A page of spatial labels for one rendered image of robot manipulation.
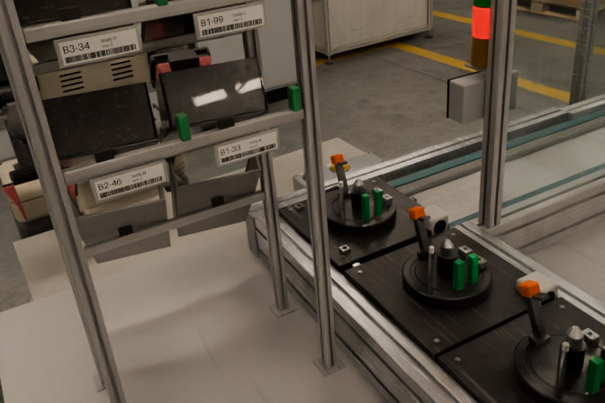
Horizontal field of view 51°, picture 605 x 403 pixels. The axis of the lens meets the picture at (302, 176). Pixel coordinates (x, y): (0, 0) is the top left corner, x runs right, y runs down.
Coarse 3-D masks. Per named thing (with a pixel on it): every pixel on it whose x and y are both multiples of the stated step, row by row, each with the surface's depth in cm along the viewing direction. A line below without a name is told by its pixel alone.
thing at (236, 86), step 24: (168, 72) 80; (192, 72) 81; (216, 72) 82; (240, 72) 83; (168, 96) 80; (192, 96) 81; (216, 96) 82; (240, 96) 82; (264, 96) 83; (168, 120) 80; (192, 120) 81; (216, 120) 82; (240, 120) 88
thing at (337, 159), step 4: (332, 156) 124; (336, 156) 124; (340, 156) 124; (332, 160) 124; (336, 160) 124; (340, 160) 124; (332, 164) 125; (336, 164) 124; (340, 164) 122; (344, 164) 122; (336, 168) 125; (340, 168) 124; (336, 172) 125; (340, 172) 124; (344, 172) 125; (340, 176) 125; (344, 176) 125; (340, 180) 125; (344, 180) 125; (344, 184) 125; (344, 188) 125; (344, 192) 125
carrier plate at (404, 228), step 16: (336, 192) 132; (384, 192) 130; (400, 192) 130; (288, 208) 128; (304, 208) 127; (400, 208) 124; (304, 224) 122; (400, 224) 119; (448, 224) 118; (336, 240) 116; (352, 240) 115; (368, 240) 115; (384, 240) 115; (400, 240) 114; (416, 240) 116; (336, 256) 111; (352, 256) 111; (368, 256) 111
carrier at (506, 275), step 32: (384, 256) 110; (416, 256) 106; (448, 256) 99; (480, 256) 102; (384, 288) 102; (416, 288) 98; (448, 288) 98; (480, 288) 97; (512, 288) 100; (544, 288) 96; (416, 320) 95; (448, 320) 94; (480, 320) 94
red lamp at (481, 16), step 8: (480, 8) 102; (488, 8) 101; (480, 16) 102; (488, 16) 102; (472, 24) 105; (480, 24) 103; (488, 24) 102; (472, 32) 105; (480, 32) 103; (488, 32) 103
